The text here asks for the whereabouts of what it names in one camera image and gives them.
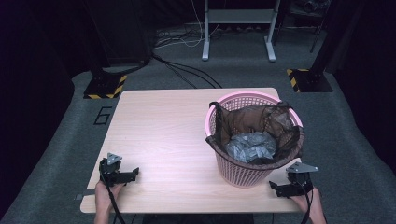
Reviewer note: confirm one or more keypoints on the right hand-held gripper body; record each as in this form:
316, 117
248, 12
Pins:
299, 180

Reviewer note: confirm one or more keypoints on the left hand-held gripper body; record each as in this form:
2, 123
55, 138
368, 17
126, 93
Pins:
111, 171

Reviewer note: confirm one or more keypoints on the person's right hand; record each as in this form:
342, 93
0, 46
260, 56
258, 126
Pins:
311, 200

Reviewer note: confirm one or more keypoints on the person's left hand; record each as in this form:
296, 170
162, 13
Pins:
104, 194

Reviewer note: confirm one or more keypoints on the grey tape strip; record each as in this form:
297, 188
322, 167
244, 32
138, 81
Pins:
85, 194

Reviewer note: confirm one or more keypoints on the pink plastic mesh basket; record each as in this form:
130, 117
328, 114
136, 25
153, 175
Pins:
243, 174

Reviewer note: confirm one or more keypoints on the crumpled grey plastic wrap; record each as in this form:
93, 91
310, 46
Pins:
250, 146

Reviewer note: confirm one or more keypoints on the dark translucent bin bag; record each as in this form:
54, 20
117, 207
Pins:
249, 123

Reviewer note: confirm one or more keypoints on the black stand base striped tape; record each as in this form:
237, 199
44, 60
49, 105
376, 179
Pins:
104, 88
311, 81

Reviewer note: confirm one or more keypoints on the dark cabinet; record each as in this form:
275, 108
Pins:
121, 31

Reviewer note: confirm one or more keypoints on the white metal stand frame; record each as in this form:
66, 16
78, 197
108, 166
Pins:
238, 16

